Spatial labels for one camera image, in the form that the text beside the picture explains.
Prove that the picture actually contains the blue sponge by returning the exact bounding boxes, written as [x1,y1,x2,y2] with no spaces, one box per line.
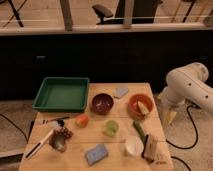
[85,144,108,166]

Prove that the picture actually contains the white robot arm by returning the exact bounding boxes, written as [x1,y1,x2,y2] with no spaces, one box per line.
[158,62,213,126]

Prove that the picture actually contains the green plastic tray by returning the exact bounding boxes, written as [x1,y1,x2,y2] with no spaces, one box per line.
[32,77,90,113]

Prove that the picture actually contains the banana piece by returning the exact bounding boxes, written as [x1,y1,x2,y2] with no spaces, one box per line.
[138,102,149,115]

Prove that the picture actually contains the green cucumber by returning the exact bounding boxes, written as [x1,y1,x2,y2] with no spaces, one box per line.
[133,121,145,143]

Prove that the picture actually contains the orange bowl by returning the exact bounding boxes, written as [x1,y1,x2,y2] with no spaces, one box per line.
[127,94,153,120]

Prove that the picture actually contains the wooden brush block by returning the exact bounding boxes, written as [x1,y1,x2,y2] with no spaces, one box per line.
[142,134,158,162]

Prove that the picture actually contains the white cup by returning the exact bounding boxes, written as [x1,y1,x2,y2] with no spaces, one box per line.
[124,136,144,157]

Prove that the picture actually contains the small blue cloth piece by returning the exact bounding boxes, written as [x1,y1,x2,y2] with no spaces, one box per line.
[114,87,129,99]

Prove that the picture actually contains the green cup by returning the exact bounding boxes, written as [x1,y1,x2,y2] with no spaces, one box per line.
[104,120,119,137]

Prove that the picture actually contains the dark red bowl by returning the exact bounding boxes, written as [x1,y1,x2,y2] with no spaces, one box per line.
[91,93,114,115]

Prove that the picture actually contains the red apple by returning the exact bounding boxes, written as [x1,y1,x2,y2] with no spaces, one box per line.
[75,114,89,128]

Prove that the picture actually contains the black office chair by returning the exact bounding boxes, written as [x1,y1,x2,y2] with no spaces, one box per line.
[92,0,162,25]

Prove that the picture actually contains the black fork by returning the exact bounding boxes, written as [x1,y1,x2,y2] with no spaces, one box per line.
[41,116,70,124]

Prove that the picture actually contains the metal cup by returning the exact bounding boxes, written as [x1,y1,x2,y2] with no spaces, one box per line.
[49,135,66,152]

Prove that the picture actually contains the black cable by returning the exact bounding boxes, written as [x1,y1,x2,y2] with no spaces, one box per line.
[165,104,200,150]

